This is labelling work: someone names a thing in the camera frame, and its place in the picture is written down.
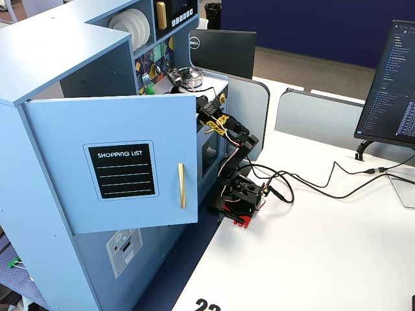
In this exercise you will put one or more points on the toy spatula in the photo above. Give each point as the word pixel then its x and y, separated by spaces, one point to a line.
pixel 145 79

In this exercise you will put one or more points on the monitor showing code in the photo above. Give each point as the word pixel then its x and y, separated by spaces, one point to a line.
pixel 389 81

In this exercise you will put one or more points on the gold stove knob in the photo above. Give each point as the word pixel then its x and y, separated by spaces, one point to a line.
pixel 222 98

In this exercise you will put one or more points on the colourful geometric backsplash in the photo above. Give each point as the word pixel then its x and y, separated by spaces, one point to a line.
pixel 162 52

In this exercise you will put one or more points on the gray desk divider panel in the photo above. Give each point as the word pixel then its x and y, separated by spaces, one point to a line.
pixel 246 103
pixel 311 116

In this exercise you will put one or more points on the yellow tape label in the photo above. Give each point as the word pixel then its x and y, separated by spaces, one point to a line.
pixel 218 124

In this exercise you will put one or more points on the shopping list decal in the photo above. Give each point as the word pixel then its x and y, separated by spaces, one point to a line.
pixel 123 171

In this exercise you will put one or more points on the gray pot with clear lid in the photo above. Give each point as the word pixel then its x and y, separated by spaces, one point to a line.
pixel 191 77

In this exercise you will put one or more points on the black trash bin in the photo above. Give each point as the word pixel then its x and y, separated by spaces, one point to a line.
pixel 213 14

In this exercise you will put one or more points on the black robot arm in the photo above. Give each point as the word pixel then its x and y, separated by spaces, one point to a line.
pixel 241 142

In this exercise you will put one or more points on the black monitor stand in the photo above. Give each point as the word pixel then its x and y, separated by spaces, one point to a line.
pixel 363 149

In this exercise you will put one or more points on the green plastic toy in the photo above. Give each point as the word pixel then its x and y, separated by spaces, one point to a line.
pixel 149 90

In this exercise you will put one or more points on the light blue toy kitchen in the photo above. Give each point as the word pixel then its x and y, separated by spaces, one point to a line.
pixel 48 48

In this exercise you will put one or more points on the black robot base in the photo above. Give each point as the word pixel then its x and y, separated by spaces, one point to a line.
pixel 244 192

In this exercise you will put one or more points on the small green clip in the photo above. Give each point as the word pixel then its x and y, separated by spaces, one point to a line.
pixel 13 262

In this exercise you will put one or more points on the white toy plate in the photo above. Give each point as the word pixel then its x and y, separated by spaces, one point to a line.
pixel 147 27
pixel 118 24
pixel 137 29

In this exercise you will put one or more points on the black Dell monitor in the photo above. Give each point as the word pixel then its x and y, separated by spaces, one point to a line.
pixel 223 52

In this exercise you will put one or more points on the blue cabinet door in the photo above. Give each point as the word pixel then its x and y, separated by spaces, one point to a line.
pixel 65 129

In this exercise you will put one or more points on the red table clamp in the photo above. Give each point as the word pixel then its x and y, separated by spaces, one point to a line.
pixel 243 222

